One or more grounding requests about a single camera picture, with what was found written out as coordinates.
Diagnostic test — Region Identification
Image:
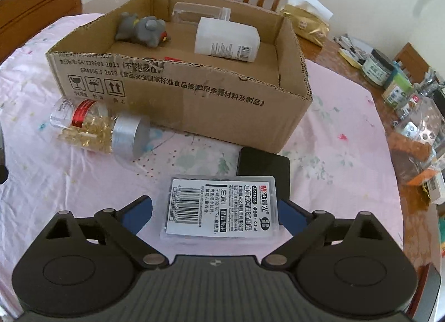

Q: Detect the capsule bottle silver cap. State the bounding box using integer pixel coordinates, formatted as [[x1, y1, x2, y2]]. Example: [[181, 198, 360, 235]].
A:
[[49, 98, 150, 161]]

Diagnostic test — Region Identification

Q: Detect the pencil lead refill case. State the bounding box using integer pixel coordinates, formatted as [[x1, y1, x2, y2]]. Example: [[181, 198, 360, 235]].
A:
[[165, 176, 279, 239]]

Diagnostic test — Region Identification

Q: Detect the clear empty plastic jar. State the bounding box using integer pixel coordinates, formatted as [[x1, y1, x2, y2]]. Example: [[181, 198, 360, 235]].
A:
[[172, 2, 232, 25]]

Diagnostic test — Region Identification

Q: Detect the wooden chair far right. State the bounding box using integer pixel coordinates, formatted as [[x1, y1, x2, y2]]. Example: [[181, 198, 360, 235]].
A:
[[394, 43, 430, 83]]

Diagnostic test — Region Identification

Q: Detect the green-lid small jar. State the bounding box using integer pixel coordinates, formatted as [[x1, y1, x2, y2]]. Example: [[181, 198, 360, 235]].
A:
[[382, 73, 412, 108]]

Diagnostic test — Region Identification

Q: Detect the pink floral tablecloth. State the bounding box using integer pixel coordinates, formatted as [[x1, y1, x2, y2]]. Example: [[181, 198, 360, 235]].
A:
[[1, 14, 404, 315]]

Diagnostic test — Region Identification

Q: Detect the pen cup with pens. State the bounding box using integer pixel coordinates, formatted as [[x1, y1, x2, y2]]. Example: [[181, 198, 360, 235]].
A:
[[416, 68, 444, 97]]

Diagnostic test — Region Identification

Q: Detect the grey plush toy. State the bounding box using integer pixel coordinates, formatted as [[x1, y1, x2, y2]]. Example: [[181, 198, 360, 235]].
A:
[[115, 13, 170, 48]]

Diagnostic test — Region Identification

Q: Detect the small white carton box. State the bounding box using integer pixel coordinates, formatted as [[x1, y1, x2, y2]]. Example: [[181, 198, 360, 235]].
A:
[[423, 172, 445, 205]]

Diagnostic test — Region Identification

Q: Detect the white translucent plastic bottle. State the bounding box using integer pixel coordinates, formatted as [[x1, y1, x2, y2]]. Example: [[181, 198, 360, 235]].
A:
[[195, 17, 260, 63]]

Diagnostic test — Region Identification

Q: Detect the gold tissue pack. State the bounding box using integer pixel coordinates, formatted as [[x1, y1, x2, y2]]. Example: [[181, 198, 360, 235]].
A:
[[281, 0, 333, 47]]

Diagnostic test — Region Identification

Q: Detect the brown cardboard box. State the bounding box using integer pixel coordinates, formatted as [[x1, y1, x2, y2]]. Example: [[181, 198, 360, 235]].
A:
[[46, 0, 312, 153]]

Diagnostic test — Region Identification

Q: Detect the black flat box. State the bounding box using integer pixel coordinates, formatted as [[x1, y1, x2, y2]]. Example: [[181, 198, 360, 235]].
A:
[[236, 147, 290, 201]]

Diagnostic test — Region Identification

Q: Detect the large clear black-lid jar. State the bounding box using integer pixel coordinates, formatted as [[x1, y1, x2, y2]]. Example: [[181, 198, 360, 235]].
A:
[[388, 97, 444, 186]]

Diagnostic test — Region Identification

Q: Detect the wooden chair left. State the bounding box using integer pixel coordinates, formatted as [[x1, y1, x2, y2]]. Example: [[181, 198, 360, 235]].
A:
[[1, 0, 82, 61]]

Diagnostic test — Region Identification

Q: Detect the dark-lid glass jar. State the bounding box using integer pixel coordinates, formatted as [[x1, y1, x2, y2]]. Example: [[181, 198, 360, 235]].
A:
[[361, 49, 394, 87]]

